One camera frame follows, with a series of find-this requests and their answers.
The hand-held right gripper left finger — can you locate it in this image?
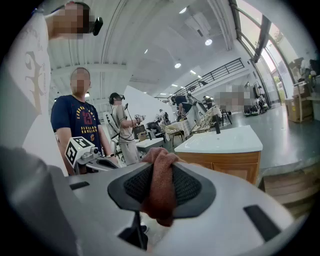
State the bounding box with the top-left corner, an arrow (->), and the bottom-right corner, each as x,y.
65,161 -> 154,256

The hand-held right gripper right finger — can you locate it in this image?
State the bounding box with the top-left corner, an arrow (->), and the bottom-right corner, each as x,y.
151,162 -> 296,256

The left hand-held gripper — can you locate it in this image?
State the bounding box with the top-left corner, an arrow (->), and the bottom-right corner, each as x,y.
64,136 -> 120,176

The wooden cabinet door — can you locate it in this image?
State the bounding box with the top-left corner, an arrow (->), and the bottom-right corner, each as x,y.
212,161 -> 260,185
184,161 -> 214,171

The reddish brown cloth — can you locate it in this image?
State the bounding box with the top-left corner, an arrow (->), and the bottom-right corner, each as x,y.
140,146 -> 188,228

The wooden vanity cabinet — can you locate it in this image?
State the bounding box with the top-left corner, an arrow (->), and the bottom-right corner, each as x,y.
176,150 -> 262,186

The dark grey vanity table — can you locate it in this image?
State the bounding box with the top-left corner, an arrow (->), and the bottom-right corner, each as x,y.
136,141 -> 166,154

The person's white printed t-shirt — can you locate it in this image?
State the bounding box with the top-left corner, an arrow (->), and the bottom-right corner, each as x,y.
3,9 -> 70,177

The stack of cardboard boxes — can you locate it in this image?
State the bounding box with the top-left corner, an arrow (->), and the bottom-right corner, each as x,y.
284,79 -> 315,124

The black metal railing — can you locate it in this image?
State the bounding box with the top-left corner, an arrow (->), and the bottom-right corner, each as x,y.
154,57 -> 245,101

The person's head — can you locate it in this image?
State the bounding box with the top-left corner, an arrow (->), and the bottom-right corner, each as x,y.
46,1 -> 96,41

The ceiling air conditioner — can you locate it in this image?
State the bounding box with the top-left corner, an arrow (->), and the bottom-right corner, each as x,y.
184,12 -> 213,35

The gold wire chair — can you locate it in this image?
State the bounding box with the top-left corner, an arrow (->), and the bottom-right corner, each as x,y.
191,107 -> 219,137
162,123 -> 186,146

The black head-mounted camera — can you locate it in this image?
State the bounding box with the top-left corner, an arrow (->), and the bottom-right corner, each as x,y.
91,16 -> 104,37

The glass window wall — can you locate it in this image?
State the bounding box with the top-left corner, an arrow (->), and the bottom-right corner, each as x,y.
229,0 -> 301,108

